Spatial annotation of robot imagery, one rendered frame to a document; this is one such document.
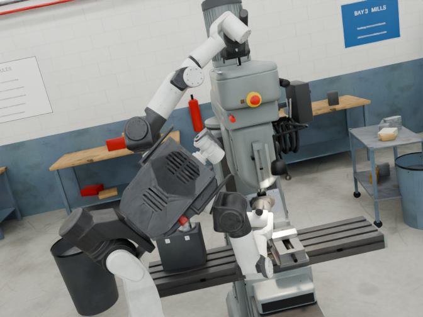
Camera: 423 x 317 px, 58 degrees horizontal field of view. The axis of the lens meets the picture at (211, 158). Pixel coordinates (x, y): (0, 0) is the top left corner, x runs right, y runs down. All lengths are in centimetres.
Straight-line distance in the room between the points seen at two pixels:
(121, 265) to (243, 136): 77
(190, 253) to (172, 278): 15
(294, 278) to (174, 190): 96
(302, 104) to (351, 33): 450
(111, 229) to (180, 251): 71
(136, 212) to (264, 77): 74
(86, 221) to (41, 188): 535
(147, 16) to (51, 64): 158
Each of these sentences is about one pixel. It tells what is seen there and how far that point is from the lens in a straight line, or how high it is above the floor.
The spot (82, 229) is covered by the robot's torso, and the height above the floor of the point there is 151.
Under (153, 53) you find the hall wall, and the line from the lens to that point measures 598.
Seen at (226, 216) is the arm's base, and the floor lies 144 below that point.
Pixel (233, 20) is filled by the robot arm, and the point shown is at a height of 207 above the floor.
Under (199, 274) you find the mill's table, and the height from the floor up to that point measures 96.
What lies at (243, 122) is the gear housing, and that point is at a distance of 169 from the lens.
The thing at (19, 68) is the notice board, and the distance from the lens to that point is 641.
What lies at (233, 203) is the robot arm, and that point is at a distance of 136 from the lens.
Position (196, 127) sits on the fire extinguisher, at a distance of 593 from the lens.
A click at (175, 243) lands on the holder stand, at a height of 110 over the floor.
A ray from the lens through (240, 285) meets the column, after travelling 261.
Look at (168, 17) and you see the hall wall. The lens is 599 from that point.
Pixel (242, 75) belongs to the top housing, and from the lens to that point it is 157.
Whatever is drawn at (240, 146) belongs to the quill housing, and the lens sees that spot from 175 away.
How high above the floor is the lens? 199
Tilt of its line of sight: 16 degrees down
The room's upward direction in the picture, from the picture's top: 12 degrees counter-clockwise
